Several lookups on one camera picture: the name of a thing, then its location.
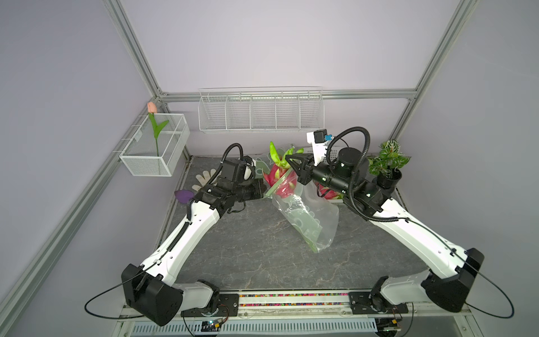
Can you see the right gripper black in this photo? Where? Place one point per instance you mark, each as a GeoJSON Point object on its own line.
{"type": "Point", "coordinates": [303, 168]}

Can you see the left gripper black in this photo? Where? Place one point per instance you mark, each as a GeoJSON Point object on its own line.
{"type": "Point", "coordinates": [258, 191]}

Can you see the dragon fruit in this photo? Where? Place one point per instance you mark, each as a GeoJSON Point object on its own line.
{"type": "Point", "coordinates": [280, 177]}

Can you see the zip-top bag green print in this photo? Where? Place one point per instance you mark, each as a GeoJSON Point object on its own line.
{"type": "Point", "coordinates": [314, 217]}
{"type": "Point", "coordinates": [263, 164]}

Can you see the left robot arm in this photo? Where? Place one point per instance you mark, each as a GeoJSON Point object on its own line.
{"type": "Point", "coordinates": [151, 288]}

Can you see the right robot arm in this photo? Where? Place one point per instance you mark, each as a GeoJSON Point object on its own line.
{"type": "Point", "coordinates": [451, 270]}

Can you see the white plastic basket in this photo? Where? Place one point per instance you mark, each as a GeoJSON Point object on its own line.
{"type": "Point", "coordinates": [341, 162]}

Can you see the white knit glove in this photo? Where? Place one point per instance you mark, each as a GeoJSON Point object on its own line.
{"type": "Point", "coordinates": [202, 179]}

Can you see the purple pink spatula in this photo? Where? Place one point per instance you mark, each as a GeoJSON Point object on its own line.
{"type": "Point", "coordinates": [184, 196]}

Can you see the potted green plant black vase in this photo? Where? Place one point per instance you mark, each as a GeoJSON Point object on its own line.
{"type": "Point", "coordinates": [387, 165]}

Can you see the artificial pink tulip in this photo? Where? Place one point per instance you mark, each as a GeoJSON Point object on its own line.
{"type": "Point", "coordinates": [157, 128]}

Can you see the white wire wall shelf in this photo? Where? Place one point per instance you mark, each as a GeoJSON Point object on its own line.
{"type": "Point", "coordinates": [261, 109]}

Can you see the white mesh wall box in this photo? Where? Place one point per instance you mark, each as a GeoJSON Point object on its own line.
{"type": "Point", "coordinates": [139, 154]}

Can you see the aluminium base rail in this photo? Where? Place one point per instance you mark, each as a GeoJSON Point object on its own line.
{"type": "Point", "coordinates": [310, 304]}

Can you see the white vented cable duct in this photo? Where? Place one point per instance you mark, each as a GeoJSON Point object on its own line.
{"type": "Point", "coordinates": [257, 327]}

